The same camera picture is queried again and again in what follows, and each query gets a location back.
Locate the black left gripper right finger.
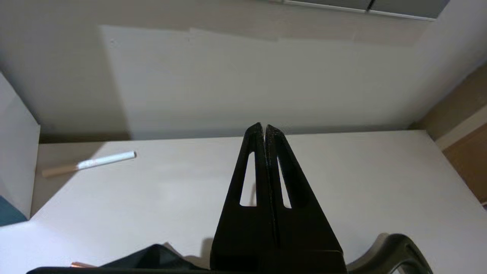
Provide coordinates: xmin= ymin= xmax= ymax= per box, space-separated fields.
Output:
xmin=266 ymin=125 xmax=341 ymax=252

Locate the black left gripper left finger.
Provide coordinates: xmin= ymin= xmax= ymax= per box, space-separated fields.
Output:
xmin=210 ymin=123 xmax=276 ymax=274

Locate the black folded umbrella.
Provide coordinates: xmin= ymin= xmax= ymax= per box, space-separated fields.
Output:
xmin=100 ymin=233 xmax=434 ymax=274

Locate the white cabinet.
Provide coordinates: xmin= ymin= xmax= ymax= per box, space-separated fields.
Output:
xmin=0 ymin=130 xmax=487 ymax=274

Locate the blue Hotel Indigo paper bag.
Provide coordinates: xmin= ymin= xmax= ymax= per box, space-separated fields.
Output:
xmin=0 ymin=72 xmax=40 ymax=227

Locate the light wooden door frame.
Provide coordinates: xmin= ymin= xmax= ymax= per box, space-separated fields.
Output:
xmin=411 ymin=63 xmax=487 ymax=206

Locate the grey single rocker switch panel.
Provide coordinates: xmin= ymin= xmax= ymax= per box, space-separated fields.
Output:
xmin=369 ymin=0 xmax=450 ymax=20

